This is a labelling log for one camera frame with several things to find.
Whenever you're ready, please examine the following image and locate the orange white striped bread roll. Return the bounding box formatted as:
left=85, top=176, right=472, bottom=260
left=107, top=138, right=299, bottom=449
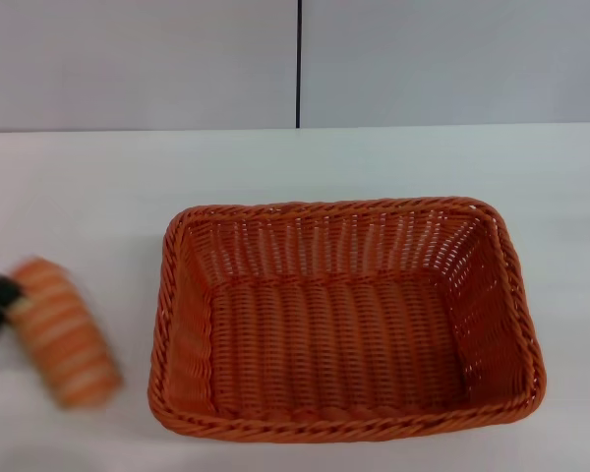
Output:
left=4, top=255, right=125, bottom=410

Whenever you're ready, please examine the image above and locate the orange woven plastic basket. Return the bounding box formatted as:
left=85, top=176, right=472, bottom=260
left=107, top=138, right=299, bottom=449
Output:
left=147, top=195, right=548, bottom=444

